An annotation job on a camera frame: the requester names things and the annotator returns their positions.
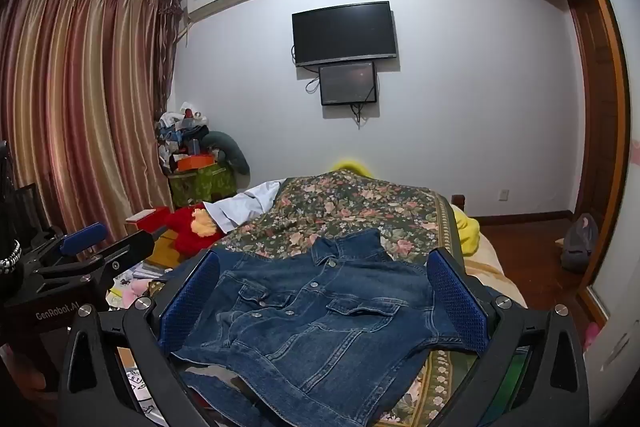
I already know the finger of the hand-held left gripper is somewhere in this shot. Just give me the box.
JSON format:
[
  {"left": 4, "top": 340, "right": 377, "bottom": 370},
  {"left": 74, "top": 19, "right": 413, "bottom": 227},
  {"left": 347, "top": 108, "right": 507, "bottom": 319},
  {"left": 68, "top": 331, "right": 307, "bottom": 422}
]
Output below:
[
  {"left": 30, "top": 222, "right": 110, "bottom": 269},
  {"left": 40, "top": 230, "right": 156, "bottom": 292}
]

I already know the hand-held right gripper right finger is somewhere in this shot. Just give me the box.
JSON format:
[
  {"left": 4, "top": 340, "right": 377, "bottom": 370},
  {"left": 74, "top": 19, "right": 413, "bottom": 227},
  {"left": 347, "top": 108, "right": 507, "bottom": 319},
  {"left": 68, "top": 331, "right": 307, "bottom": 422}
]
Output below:
[{"left": 426, "top": 248, "right": 592, "bottom": 427}]

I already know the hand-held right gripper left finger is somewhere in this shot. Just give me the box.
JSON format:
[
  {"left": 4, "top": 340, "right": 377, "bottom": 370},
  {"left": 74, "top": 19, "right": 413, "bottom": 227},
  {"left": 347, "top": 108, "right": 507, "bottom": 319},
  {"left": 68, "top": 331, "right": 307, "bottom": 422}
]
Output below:
[{"left": 56, "top": 251, "right": 222, "bottom": 427}]

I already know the blue denim jacket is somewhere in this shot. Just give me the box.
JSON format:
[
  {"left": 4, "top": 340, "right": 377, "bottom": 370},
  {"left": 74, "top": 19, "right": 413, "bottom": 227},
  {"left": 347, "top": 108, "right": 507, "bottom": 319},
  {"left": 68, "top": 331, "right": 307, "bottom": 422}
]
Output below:
[{"left": 165, "top": 228, "right": 467, "bottom": 427}]

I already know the yellow box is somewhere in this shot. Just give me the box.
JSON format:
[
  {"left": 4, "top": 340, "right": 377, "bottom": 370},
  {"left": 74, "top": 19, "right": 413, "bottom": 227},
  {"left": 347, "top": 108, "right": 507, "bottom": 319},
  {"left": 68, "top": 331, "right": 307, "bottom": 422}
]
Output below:
[{"left": 144, "top": 231, "right": 187, "bottom": 269}]

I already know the cream printed blanket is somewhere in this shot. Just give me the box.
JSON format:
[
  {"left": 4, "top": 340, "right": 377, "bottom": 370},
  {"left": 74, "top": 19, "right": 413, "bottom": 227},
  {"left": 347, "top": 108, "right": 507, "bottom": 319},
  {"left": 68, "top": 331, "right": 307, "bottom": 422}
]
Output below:
[{"left": 462, "top": 229, "right": 528, "bottom": 308}]

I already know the yellow blanket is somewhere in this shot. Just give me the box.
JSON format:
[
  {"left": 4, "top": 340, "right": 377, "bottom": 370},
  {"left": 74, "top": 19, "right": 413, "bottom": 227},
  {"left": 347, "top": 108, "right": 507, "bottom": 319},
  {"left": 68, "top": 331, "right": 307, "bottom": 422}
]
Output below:
[{"left": 332, "top": 159, "right": 483, "bottom": 258}]

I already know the red plush toy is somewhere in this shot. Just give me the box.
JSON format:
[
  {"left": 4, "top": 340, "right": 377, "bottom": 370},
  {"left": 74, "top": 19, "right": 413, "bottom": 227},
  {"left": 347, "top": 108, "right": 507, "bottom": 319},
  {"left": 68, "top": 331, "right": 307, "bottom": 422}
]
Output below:
[{"left": 164, "top": 203, "right": 223, "bottom": 254}]

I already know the white cloth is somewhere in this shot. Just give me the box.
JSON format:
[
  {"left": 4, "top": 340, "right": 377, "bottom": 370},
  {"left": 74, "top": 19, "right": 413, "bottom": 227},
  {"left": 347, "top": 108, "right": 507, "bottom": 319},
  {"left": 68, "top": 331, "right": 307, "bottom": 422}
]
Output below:
[{"left": 205, "top": 179, "right": 287, "bottom": 236}]

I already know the orange box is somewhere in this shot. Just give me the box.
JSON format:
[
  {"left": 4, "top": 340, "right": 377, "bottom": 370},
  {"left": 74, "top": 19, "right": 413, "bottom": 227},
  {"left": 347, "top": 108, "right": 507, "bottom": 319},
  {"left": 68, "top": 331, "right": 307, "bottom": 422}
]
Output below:
[{"left": 176, "top": 154, "right": 217, "bottom": 174}]

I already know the striped brown curtain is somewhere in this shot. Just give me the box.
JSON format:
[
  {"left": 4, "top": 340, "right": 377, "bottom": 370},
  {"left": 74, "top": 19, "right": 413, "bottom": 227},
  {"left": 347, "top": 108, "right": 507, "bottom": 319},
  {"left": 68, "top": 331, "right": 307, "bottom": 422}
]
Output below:
[{"left": 0, "top": 0, "right": 182, "bottom": 235}]

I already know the grey bag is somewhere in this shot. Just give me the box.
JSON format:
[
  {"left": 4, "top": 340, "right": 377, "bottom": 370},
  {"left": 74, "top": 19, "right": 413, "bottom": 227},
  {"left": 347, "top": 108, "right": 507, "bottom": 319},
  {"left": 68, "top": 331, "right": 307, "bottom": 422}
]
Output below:
[{"left": 560, "top": 213, "right": 600, "bottom": 275}]

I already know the pile of clutter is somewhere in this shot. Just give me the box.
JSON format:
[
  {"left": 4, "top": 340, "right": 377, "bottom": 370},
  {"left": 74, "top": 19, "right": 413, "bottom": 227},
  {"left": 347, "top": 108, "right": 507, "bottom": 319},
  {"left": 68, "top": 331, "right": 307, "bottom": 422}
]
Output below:
[{"left": 154, "top": 99, "right": 213, "bottom": 174}]

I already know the pink cloth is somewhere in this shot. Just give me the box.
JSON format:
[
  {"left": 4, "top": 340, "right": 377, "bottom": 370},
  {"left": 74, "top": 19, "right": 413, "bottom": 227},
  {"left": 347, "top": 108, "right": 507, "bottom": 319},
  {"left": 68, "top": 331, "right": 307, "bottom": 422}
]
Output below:
[{"left": 582, "top": 321, "right": 601, "bottom": 353}]

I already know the green floral blanket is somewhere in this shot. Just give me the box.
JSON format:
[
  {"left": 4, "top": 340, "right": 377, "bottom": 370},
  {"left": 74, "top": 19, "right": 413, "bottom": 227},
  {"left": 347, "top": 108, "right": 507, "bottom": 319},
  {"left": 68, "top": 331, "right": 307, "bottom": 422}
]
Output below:
[{"left": 212, "top": 169, "right": 483, "bottom": 427}]

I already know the grey plush pillow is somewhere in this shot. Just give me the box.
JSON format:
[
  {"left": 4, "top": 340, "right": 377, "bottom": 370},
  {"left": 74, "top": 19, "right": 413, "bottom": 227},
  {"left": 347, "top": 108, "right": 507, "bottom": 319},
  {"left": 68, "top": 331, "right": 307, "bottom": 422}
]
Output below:
[{"left": 201, "top": 131, "right": 252, "bottom": 176}]

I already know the black white braided cord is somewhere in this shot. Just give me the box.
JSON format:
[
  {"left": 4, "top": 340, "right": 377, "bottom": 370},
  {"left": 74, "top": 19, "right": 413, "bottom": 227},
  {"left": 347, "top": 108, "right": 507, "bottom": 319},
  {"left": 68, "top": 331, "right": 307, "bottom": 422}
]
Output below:
[{"left": 0, "top": 239, "right": 22, "bottom": 277}]

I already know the black monitor cable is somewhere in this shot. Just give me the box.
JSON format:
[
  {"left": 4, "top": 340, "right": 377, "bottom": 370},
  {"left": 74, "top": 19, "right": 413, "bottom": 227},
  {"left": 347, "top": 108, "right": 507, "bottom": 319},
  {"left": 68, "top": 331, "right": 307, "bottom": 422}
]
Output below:
[{"left": 349, "top": 74, "right": 382, "bottom": 130}]

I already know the wooden door frame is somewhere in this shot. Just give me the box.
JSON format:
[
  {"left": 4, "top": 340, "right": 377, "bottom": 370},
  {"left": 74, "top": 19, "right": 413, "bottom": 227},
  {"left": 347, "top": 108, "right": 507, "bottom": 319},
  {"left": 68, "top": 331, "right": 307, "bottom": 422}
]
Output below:
[{"left": 559, "top": 0, "right": 632, "bottom": 325}]

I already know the small black wall monitor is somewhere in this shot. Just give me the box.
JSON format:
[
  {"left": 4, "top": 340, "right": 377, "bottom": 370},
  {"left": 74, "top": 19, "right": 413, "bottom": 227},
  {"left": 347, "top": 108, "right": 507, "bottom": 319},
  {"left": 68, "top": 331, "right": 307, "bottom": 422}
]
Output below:
[{"left": 318, "top": 61, "right": 377, "bottom": 106}]

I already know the looped television cable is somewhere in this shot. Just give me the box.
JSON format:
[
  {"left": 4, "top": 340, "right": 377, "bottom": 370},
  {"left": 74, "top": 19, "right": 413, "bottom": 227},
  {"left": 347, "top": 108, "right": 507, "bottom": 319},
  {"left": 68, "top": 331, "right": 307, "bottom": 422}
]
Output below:
[{"left": 291, "top": 44, "right": 322, "bottom": 94}]

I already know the black wall television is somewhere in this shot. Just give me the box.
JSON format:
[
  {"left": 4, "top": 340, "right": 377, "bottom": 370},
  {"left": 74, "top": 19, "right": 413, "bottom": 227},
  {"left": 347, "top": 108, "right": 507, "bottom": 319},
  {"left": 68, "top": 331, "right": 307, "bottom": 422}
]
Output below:
[{"left": 291, "top": 1, "right": 399, "bottom": 68}]

